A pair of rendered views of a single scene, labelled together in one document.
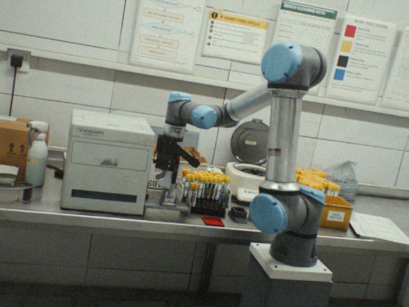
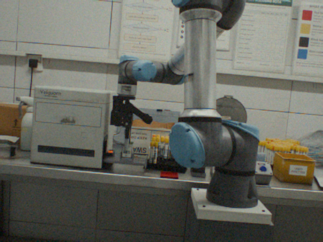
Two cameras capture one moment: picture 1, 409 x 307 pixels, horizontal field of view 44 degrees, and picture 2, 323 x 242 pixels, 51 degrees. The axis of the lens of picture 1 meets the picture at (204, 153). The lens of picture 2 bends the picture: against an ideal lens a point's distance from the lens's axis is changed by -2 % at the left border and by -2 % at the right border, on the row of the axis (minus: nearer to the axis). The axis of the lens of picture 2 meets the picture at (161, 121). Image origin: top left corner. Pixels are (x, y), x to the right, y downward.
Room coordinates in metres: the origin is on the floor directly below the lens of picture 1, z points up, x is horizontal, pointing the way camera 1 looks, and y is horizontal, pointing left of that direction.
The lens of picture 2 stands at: (0.52, -0.38, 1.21)
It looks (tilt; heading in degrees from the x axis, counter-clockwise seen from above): 6 degrees down; 16
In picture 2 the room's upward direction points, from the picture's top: 5 degrees clockwise
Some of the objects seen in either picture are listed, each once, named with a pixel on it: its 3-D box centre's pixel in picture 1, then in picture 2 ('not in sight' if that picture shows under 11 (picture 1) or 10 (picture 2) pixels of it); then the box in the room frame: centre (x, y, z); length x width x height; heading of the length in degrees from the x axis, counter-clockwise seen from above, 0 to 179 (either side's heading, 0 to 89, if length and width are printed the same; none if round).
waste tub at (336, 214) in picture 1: (328, 211); (293, 167); (2.02, -0.55, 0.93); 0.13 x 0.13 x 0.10; 12
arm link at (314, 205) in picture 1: (302, 206); (236, 143); (1.51, -0.33, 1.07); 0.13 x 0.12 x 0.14; 137
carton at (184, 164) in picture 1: (171, 167); (150, 137); (2.16, 0.13, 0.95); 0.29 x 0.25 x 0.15; 16
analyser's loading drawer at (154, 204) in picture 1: (161, 201); (121, 157); (1.75, 0.12, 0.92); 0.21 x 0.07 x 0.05; 106
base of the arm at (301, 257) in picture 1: (296, 242); (233, 183); (1.51, -0.33, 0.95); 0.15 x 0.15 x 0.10
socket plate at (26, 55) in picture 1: (19, 60); (35, 63); (2.16, 0.84, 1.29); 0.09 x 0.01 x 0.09; 106
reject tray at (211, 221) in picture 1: (213, 221); (169, 174); (1.77, -0.08, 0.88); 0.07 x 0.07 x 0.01; 16
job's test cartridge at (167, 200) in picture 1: (168, 195); (127, 151); (1.76, 0.10, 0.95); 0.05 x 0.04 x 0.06; 16
